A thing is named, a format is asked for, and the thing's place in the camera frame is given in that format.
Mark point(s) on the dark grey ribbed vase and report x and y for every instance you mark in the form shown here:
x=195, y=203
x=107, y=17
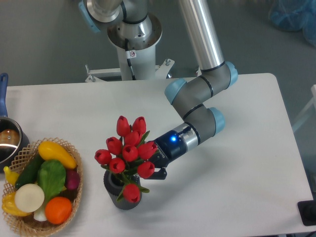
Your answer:
x=114, y=187

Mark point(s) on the yellow squash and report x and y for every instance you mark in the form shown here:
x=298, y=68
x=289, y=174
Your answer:
x=49, y=150

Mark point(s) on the red tulip bouquet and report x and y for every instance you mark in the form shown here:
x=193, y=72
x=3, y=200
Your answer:
x=127, y=158

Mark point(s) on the blue plastic bag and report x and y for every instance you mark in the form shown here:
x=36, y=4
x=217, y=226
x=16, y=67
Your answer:
x=295, y=15

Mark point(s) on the blue handled saucepan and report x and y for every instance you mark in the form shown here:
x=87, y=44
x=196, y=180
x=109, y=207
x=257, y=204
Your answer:
x=12, y=137

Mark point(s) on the dark green cucumber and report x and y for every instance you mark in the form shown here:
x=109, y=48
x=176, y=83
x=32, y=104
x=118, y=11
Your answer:
x=30, y=172

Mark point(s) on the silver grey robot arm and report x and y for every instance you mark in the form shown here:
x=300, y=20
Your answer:
x=186, y=97

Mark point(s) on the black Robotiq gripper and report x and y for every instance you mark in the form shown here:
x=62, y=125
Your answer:
x=170, y=146

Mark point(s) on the orange fruit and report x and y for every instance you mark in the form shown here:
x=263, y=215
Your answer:
x=58, y=210

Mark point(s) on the black device at edge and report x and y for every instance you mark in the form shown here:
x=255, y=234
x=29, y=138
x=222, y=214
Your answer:
x=307, y=210

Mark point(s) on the white round onion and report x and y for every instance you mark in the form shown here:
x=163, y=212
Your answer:
x=29, y=198

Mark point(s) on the white frame at right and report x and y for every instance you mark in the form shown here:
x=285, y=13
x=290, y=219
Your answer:
x=308, y=110

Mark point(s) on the green lettuce leaf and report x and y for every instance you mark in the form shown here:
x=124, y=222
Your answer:
x=51, y=178

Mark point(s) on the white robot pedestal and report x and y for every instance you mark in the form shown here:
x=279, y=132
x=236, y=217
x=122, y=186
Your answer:
x=136, y=50

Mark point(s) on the yellow bell pepper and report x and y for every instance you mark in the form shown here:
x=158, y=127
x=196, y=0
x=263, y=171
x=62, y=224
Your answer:
x=9, y=206

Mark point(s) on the purple red onion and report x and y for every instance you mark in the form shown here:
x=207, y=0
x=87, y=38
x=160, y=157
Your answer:
x=72, y=179

